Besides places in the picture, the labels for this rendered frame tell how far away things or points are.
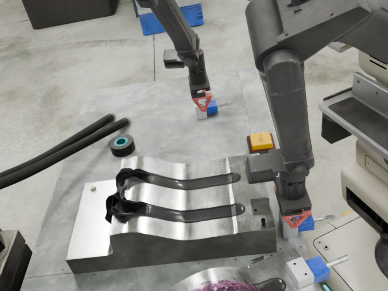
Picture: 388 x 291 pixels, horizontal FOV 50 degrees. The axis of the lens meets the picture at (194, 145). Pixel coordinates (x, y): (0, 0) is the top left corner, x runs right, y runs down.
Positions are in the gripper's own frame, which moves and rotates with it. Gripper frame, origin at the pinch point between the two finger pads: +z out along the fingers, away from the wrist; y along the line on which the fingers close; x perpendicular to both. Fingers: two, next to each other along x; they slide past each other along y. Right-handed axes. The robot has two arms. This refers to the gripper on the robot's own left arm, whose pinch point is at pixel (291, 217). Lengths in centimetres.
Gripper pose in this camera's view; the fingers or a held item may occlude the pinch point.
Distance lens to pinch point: 103.5
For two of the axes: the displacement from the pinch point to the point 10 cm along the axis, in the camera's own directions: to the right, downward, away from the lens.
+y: 0.5, 6.4, -7.7
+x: 9.9, -1.4, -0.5
